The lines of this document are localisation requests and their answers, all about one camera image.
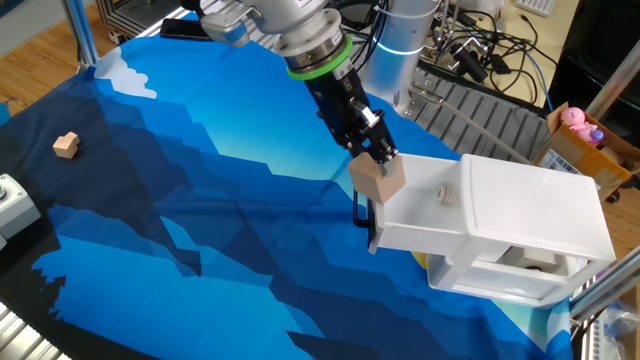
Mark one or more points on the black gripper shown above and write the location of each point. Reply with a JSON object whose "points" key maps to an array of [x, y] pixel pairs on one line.
{"points": [[337, 105]]}

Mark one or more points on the large wooden cube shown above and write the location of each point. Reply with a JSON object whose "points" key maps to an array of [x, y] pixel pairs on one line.
{"points": [[372, 182]]}

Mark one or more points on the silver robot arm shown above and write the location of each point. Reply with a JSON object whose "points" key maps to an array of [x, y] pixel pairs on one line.
{"points": [[300, 30]]}

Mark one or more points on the white plastic drawer cabinet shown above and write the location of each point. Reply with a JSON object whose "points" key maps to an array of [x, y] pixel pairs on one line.
{"points": [[530, 200]]}

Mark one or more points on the white plain drawer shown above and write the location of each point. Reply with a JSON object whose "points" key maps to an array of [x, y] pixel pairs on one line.
{"points": [[480, 285]]}

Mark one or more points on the small white spool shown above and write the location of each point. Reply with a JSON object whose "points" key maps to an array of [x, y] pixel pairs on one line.
{"points": [[444, 194]]}

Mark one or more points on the beige boxy object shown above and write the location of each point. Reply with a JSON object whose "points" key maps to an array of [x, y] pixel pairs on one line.
{"points": [[537, 261]]}

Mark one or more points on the pink toy figure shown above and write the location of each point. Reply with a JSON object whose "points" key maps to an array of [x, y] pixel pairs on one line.
{"points": [[575, 120]]}

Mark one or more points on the open cardboard box with label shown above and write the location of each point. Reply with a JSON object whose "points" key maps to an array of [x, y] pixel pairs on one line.
{"points": [[580, 157]]}

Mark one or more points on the white keyboard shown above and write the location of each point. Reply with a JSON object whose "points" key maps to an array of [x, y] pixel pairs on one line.
{"points": [[536, 6]]}

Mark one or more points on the black smartphone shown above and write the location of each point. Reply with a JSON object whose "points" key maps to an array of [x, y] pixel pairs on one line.
{"points": [[180, 29]]}

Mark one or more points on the blue mountain print cloth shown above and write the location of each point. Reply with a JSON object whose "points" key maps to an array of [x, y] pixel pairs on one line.
{"points": [[150, 200]]}

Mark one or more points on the purple capped toy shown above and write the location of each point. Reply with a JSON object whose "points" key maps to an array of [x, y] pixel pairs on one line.
{"points": [[596, 135]]}

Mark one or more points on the black cabinet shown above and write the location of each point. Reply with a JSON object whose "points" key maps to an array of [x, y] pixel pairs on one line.
{"points": [[600, 40]]}

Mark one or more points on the small notched wooden block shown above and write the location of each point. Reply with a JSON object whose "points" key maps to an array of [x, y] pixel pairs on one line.
{"points": [[66, 146]]}

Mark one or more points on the clear plastic bag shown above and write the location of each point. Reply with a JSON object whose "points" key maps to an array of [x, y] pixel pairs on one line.
{"points": [[622, 330]]}

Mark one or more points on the grey emergency stop box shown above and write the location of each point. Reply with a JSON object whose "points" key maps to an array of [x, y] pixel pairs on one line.
{"points": [[15, 207]]}

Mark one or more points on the aluminium frame post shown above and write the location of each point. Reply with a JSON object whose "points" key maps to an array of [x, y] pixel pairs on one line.
{"points": [[612, 80], [80, 30]]}

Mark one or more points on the black striped metal frame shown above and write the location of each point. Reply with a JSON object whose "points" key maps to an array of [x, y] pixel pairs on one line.
{"points": [[130, 17]]}

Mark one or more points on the aluminium frame rail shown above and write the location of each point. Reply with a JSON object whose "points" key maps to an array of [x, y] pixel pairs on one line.
{"points": [[605, 290]]}

